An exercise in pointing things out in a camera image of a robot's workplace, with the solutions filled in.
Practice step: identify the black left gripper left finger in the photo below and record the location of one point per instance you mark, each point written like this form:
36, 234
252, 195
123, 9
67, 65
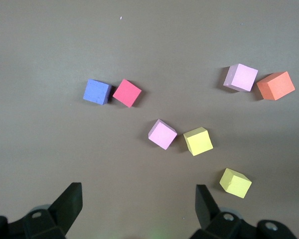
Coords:
69, 206

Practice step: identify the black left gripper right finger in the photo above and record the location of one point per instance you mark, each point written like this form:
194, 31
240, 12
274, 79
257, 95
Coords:
204, 206

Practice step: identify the yellow foam cube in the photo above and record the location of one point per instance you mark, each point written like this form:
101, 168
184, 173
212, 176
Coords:
198, 141
235, 183

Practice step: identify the pink foam cube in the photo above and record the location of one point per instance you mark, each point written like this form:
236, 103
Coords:
240, 77
162, 134

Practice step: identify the orange foam cube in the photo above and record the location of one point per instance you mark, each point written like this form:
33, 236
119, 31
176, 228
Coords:
275, 85

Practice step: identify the blue-violet foam cube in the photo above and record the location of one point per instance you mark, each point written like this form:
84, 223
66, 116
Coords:
97, 92

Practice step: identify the red foam cube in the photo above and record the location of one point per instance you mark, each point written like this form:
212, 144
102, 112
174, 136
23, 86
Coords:
127, 92

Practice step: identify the brown table cover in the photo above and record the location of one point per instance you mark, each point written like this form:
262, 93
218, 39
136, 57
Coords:
64, 49

